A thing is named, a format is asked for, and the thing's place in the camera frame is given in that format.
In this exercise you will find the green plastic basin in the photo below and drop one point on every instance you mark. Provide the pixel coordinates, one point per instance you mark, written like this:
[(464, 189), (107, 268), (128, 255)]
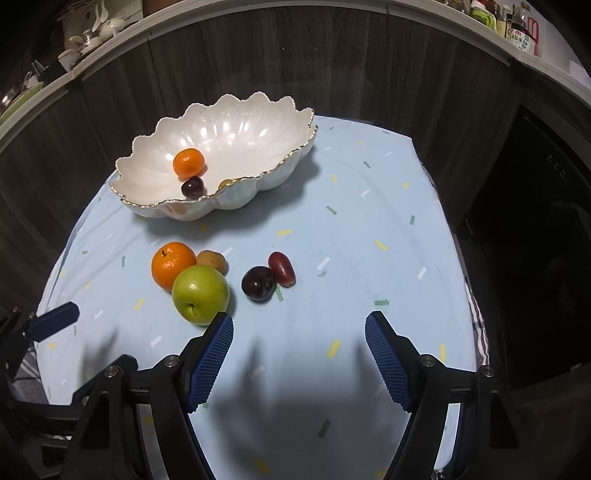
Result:
[(21, 101)]

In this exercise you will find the red grape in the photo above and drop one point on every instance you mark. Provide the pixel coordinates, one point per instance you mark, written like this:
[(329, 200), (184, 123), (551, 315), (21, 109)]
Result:
[(281, 268)]

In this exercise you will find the green apple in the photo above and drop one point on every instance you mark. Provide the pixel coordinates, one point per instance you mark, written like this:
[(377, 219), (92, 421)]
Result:
[(201, 294)]

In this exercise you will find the brown longan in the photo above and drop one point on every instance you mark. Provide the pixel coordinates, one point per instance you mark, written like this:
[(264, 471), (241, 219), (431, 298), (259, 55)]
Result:
[(213, 261), (225, 183)]

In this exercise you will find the dark purple plum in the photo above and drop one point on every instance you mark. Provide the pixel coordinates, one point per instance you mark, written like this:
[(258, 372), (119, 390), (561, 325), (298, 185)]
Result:
[(192, 187), (258, 284)]

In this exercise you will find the black built-in dishwasher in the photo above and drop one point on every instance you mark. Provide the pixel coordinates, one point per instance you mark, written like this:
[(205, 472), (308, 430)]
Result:
[(545, 207)]

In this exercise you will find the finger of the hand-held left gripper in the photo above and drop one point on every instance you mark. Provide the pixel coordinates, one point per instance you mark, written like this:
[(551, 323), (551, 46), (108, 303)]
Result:
[(127, 362), (53, 321)]

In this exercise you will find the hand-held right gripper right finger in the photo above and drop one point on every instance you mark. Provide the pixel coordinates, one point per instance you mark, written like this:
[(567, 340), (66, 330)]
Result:
[(388, 364)]

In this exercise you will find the grey striped fringed cloth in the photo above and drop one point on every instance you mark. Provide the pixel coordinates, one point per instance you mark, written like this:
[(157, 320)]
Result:
[(478, 323)]

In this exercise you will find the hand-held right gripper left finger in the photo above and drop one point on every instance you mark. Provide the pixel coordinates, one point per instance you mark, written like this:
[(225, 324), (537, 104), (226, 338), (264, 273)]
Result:
[(210, 364)]

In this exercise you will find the dark glass bottle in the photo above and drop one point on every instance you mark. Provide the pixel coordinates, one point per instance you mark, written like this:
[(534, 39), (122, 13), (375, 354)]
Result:
[(501, 16)]

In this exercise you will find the white scalloped ceramic bowl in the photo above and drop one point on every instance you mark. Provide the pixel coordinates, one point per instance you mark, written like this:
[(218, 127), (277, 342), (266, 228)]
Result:
[(240, 138)]

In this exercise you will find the white teapot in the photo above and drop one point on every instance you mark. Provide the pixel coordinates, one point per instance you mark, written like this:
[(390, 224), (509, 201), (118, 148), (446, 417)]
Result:
[(111, 28)]

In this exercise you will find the dark wood kitchen cabinet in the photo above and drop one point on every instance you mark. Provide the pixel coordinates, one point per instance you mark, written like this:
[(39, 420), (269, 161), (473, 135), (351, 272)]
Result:
[(369, 69)]

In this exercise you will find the light blue sprinkle-print cloth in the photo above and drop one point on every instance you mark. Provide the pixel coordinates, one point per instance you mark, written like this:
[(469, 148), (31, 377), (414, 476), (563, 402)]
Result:
[(346, 240)]

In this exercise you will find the white hanging spatulas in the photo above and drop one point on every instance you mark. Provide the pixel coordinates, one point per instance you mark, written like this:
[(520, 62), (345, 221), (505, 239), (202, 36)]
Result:
[(99, 11)]

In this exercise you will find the steel bowl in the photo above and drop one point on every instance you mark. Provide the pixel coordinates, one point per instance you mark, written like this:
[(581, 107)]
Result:
[(11, 94)]

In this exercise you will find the orange tangerine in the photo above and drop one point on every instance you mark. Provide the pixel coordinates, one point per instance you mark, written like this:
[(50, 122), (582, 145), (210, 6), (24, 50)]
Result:
[(171, 266), (188, 162)]

